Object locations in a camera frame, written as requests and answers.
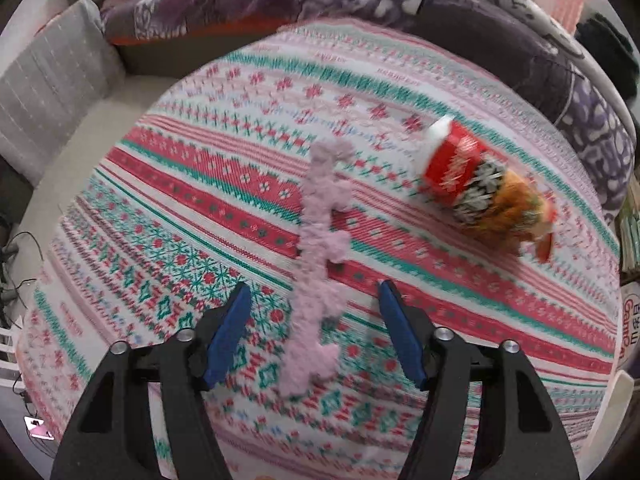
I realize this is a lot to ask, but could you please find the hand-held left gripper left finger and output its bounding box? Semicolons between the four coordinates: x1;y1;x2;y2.
50;281;253;480

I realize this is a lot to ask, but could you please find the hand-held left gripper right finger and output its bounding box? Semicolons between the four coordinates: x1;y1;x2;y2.
377;280;581;480

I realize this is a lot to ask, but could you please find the pink knitted strip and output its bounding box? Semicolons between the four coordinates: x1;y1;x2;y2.
277;137;356;401

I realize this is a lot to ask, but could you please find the white plastic waste bin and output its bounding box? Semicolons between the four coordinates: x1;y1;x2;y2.
607;370;636;461

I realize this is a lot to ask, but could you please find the striped patterned tablecloth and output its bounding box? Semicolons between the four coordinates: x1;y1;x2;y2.
15;17;623;480

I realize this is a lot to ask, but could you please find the small pink and white object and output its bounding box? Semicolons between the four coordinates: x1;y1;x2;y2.
25;416;55;441

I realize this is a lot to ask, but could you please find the white slatted rack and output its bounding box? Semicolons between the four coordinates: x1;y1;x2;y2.
0;325;26;386

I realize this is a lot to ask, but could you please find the grey cushion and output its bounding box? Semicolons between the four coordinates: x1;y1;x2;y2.
0;0;126;186

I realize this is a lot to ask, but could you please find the orange bed sheet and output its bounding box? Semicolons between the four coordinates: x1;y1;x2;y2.
107;15;286;47

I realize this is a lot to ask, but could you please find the pile of black clothes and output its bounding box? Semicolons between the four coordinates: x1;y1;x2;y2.
575;12;640;106

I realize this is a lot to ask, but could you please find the pale pink curtain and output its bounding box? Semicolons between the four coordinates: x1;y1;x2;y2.
552;0;591;31

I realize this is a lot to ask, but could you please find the black cable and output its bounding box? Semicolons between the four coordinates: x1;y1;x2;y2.
0;230;47;306

